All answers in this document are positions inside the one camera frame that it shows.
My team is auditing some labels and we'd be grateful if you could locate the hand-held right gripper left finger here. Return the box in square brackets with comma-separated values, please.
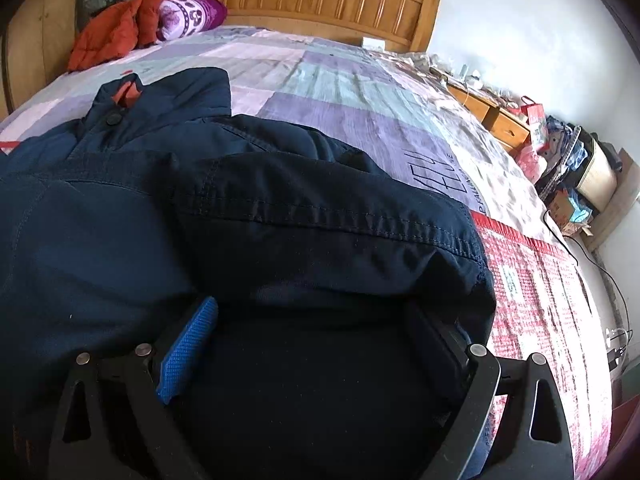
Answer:
[47, 296, 219, 480]

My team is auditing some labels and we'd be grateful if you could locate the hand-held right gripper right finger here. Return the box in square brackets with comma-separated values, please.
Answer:
[405, 302, 576, 480]

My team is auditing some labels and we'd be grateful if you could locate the navy blue jacket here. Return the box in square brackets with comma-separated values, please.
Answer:
[0, 66, 497, 480]

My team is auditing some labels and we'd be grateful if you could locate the pile of blue clothes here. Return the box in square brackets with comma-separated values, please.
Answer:
[535, 115, 601, 196]

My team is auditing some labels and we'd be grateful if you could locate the red checked mat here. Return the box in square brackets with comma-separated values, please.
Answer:
[470, 212, 613, 480]

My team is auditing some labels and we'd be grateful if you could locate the black charger plug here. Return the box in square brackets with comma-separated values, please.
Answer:
[605, 327, 633, 372]

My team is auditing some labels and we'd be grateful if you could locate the cardboard box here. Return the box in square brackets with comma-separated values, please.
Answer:
[547, 192, 593, 236]

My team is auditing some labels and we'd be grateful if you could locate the beige woven basket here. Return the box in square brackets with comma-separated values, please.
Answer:
[575, 135, 618, 206]

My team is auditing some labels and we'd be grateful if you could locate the wooden nightstand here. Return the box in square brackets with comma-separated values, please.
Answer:
[447, 82, 531, 153]

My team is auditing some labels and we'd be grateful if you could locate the red gift bag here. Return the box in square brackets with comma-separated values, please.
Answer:
[520, 102, 547, 132]

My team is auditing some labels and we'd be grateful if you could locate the patchwork pastel bedsheet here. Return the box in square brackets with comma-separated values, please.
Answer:
[0, 25, 581, 261]

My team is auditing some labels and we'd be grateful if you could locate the orange jacket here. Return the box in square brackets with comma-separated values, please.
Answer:
[67, 0, 183, 72]

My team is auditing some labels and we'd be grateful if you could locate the purple patterned pillow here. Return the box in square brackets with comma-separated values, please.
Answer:
[156, 0, 228, 42]

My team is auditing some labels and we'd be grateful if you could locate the wooden wardrobe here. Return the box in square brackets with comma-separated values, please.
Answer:
[0, 0, 83, 116]

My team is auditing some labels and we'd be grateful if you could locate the thin black cable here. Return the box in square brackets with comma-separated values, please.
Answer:
[542, 209, 632, 361]

